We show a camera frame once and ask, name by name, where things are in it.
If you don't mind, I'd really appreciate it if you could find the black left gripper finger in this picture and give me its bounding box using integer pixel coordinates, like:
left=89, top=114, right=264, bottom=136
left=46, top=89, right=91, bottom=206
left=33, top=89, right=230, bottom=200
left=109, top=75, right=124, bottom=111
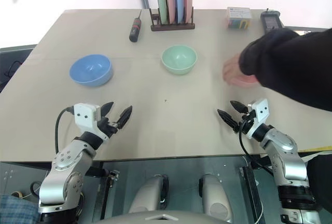
left=100, top=101, right=115, bottom=119
left=116, top=105, right=133, bottom=130

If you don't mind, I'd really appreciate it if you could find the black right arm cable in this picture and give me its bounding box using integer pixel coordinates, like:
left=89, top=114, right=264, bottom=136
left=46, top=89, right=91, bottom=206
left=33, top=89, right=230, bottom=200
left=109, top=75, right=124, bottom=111
left=238, top=122, right=276, bottom=176

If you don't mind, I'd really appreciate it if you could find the black red screwdriver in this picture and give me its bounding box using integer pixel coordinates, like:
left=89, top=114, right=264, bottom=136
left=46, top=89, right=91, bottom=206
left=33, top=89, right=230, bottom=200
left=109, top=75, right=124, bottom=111
left=129, top=9, right=143, bottom=44

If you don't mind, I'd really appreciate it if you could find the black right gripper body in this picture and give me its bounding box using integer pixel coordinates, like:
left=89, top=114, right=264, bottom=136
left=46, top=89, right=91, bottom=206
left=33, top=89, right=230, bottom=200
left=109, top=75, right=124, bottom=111
left=236, top=110, right=256, bottom=134

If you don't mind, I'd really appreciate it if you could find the yellow tape strip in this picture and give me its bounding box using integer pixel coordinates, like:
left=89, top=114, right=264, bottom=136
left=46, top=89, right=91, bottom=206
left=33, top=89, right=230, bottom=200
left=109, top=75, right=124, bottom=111
left=297, top=145, right=332, bottom=154

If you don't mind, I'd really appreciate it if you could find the grey robot torso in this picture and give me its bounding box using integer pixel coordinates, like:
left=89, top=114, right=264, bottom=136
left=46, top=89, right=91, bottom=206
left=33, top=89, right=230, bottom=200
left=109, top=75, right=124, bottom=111
left=95, top=209, right=234, bottom=224

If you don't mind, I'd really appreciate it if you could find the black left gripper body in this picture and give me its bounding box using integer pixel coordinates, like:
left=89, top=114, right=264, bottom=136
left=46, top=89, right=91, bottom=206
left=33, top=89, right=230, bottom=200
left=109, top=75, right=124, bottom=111
left=97, top=117, right=119, bottom=139

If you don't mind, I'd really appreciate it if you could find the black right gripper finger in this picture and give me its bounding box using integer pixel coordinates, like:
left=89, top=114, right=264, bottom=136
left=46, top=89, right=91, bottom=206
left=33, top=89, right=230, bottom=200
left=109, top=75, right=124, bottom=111
left=217, top=109, right=238, bottom=133
left=230, top=100, right=248, bottom=114

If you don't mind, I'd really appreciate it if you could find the person's bare hand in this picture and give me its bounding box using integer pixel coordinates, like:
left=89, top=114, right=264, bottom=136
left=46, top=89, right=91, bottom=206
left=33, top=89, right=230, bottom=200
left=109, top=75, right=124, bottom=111
left=222, top=52, right=247, bottom=83

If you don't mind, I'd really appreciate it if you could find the blue bowl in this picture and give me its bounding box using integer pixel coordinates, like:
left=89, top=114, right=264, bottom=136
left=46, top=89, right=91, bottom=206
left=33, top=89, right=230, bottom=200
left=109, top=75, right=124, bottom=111
left=69, top=54, right=114, bottom=88

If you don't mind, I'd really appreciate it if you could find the black clothed person body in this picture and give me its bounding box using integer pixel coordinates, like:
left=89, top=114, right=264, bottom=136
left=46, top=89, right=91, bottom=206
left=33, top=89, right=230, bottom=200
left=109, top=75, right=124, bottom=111
left=305, top=150, right=332, bottom=211

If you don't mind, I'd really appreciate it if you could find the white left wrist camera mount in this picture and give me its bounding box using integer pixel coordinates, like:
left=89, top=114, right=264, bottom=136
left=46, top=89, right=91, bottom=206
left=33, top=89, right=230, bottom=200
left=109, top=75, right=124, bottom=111
left=73, top=103, right=110, bottom=141

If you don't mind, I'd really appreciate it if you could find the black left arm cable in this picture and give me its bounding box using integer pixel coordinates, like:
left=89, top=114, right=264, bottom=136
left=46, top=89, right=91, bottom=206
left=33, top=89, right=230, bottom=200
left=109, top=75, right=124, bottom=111
left=54, top=107, right=76, bottom=155

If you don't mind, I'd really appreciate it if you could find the blue denim cloth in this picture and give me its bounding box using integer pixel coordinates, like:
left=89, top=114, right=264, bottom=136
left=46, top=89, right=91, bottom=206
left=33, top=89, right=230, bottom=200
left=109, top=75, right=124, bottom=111
left=0, top=194, right=40, bottom=224

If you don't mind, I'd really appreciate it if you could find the green bowl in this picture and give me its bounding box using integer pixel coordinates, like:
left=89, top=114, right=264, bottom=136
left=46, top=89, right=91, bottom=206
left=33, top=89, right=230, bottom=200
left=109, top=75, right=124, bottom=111
left=161, top=44, right=198, bottom=76

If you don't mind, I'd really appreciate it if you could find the black handheld controller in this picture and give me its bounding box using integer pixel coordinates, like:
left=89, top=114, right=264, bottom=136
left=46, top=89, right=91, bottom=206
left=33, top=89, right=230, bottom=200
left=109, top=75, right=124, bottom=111
left=260, top=8, right=284, bottom=32

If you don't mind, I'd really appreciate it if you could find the red bowl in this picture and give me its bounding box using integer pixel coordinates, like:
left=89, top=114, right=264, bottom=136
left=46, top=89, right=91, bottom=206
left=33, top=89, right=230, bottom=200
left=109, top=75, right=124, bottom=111
left=228, top=75, right=260, bottom=88

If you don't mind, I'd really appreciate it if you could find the dark wooden plate rack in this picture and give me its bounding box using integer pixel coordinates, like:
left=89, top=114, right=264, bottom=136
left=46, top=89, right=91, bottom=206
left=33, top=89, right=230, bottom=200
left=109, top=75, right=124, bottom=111
left=148, top=6, right=196, bottom=32

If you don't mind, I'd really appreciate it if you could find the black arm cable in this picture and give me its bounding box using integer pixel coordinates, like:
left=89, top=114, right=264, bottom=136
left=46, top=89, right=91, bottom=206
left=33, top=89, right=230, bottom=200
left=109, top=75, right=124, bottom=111
left=238, top=122, right=276, bottom=176
left=54, top=107, right=76, bottom=155

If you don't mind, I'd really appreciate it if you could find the white right robot leg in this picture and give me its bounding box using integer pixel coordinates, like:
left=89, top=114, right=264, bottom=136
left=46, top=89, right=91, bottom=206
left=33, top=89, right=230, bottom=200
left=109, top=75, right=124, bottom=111
left=198, top=173, right=233, bottom=222

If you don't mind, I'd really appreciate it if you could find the box of coloured blocks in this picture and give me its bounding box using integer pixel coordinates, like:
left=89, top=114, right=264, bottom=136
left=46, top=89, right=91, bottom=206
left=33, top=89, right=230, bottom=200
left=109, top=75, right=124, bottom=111
left=226, top=6, right=253, bottom=30

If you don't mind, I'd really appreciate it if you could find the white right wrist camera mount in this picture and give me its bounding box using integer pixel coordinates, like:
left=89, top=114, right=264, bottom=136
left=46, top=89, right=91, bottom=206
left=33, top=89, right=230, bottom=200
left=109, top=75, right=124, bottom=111
left=245, top=98, right=269, bottom=139

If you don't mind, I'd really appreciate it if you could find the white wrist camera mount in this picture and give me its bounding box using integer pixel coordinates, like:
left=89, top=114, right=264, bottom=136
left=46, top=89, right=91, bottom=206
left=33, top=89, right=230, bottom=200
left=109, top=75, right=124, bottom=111
left=245, top=98, right=269, bottom=139
left=73, top=103, right=110, bottom=141

